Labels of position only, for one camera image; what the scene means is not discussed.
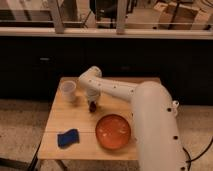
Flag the wooden table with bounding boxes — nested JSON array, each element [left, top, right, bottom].
[[37, 76, 163, 171]]

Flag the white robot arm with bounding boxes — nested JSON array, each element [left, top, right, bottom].
[[78, 66, 188, 171]]

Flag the orange bowl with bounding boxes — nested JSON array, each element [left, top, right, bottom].
[[95, 114, 131, 150]]

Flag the cardboard boxes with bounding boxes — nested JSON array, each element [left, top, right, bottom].
[[154, 2, 211, 30]]

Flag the clear plastic cup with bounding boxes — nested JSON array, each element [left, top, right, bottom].
[[59, 80, 76, 103]]

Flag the dark red pepper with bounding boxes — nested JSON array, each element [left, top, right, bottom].
[[89, 102, 97, 113]]

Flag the blue sponge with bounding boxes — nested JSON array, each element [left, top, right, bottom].
[[57, 129, 80, 148]]

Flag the black office chair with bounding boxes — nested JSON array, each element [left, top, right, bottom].
[[89, 0, 118, 21]]

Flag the black cable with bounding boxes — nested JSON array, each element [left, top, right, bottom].
[[182, 135, 213, 171]]

